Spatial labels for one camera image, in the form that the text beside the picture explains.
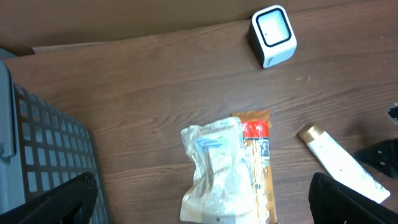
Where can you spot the orange noodle packet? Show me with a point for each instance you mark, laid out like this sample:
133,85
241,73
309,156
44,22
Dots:
256,126

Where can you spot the beige clear pouch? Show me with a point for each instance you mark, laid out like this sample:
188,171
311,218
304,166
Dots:
221,190

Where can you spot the white cream tube gold cap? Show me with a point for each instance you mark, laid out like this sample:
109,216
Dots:
340,164

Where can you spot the white barcode scanner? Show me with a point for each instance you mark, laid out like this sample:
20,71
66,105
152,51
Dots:
271,36

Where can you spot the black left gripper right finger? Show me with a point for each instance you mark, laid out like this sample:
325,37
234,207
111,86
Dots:
333,202

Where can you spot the grey plastic shopping basket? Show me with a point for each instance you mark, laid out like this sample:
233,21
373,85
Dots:
42,148

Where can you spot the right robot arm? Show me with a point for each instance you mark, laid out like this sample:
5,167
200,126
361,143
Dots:
381,155

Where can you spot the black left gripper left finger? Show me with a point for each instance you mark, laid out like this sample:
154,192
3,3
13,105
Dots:
72,202

